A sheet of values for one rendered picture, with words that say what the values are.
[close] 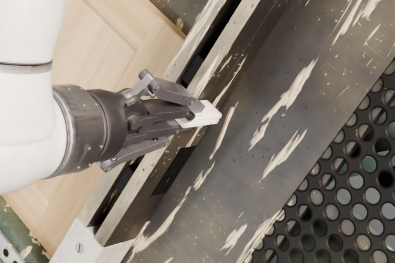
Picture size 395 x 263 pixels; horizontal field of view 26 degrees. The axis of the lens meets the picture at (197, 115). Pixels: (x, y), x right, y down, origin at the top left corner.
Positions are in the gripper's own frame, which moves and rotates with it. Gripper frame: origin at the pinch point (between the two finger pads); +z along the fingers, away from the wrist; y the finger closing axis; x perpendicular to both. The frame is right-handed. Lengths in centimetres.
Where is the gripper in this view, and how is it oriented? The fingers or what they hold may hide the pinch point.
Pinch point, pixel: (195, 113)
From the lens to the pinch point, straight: 102.2
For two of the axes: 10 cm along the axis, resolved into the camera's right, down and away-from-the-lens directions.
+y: 4.9, -7.6, -4.2
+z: 5.9, -0.7, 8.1
